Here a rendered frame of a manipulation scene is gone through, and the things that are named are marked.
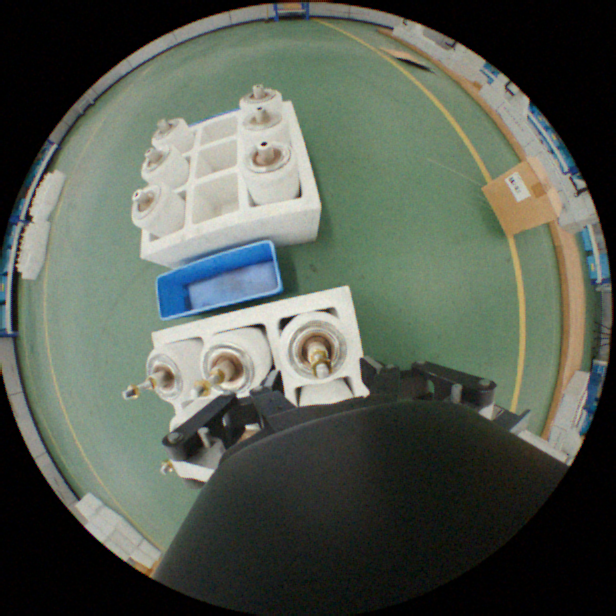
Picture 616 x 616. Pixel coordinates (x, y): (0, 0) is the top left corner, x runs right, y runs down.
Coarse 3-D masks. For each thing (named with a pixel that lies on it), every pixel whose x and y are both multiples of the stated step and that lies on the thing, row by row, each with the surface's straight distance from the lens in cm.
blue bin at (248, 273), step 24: (192, 264) 45; (216, 264) 47; (240, 264) 50; (264, 264) 51; (168, 288) 54; (192, 288) 58; (216, 288) 55; (240, 288) 52; (264, 288) 50; (168, 312) 52; (192, 312) 44
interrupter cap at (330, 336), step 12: (312, 324) 24; (324, 324) 24; (300, 336) 24; (312, 336) 24; (324, 336) 24; (336, 336) 24; (288, 348) 24; (300, 348) 24; (336, 348) 25; (288, 360) 25; (300, 360) 25; (336, 360) 25; (300, 372) 25
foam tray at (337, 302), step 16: (336, 288) 32; (272, 304) 32; (288, 304) 31; (304, 304) 31; (320, 304) 31; (336, 304) 32; (352, 304) 32; (208, 320) 36; (224, 320) 34; (240, 320) 33; (256, 320) 32; (272, 320) 32; (288, 320) 42; (352, 320) 32; (160, 336) 42; (176, 336) 40; (192, 336) 37; (208, 336) 36; (272, 336) 32; (352, 336) 32; (272, 352) 33; (352, 352) 33; (272, 368) 42; (352, 368) 34; (288, 384) 34; (304, 384) 34; (352, 384) 35; (192, 400) 48
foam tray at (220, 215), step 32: (192, 128) 67; (224, 128) 65; (192, 160) 53; (224, 160) 58; (192, 192) 46; (224, 192) 50; (192, 224) 41; (224, 224) 38; (256, 224) 38; (288, 224) 40; (160, 256) 48; (192, 256) 50
